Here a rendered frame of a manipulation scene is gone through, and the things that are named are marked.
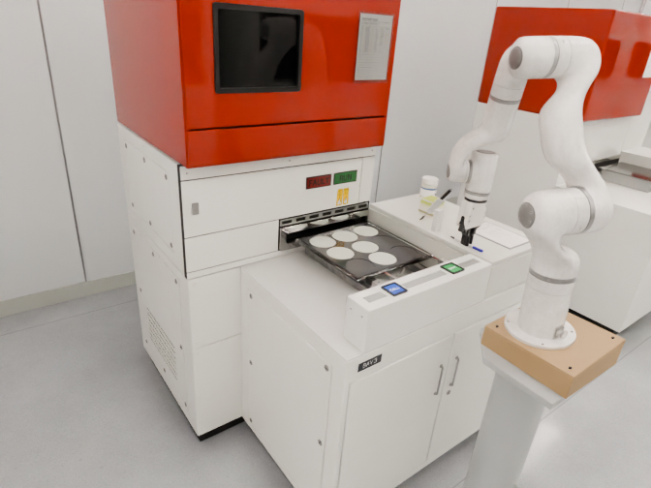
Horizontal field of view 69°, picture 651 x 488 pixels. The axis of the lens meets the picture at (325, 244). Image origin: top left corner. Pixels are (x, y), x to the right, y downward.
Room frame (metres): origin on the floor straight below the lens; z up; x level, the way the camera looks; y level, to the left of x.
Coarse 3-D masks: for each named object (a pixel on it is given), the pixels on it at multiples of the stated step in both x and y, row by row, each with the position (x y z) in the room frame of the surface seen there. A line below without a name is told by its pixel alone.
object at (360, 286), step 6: (306, 252) 1.65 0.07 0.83; (312, 258) 1.62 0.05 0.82; (318, 258) 1.59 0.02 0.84; (324, 264) 1.56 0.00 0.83; (330, 270) 1.53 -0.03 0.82; (336, 270) 1.50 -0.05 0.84; (342, 276) 1.48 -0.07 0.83; (348, 282) 1.45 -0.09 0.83; (354, 282) 1.43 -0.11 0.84; (360, 282) 1.41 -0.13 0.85; (360, 288) 1.40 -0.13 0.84; (366, 288) 1.38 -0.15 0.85
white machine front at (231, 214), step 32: (288, 160) 1.64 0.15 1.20; (320, 160) 1.72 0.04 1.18; (352, 160) 1.82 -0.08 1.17; (192, 192) 1.41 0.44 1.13; (224, 192) 1.48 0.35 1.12; (256, 192) 1.56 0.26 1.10; (288, 192) 1.64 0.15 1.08; (320, 192) 1.73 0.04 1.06; (352, 192) 1.83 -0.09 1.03; (192, 224) 1.41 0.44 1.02; (224, 224) 1.48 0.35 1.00; (256, 224) 1.56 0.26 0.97; (352, 224) 1.87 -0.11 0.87; (192, 256) 1.40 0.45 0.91; (224, 256) 1.48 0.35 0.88; (256, 256) 1.56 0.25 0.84
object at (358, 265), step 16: (368, 224) 1.82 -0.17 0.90; (304, 240) 1.61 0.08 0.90; (336, 240) 1.63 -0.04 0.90; (368, 240) 1.65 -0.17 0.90; (384, 240) 1.67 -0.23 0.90; (400, 240) 1.68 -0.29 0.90; (368, 256) 1.52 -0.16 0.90; (400, 256) 1.54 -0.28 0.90; (416, 256) 1.55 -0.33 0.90; (352, 272) 1.38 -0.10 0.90; (368, 272) 1.39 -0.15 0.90
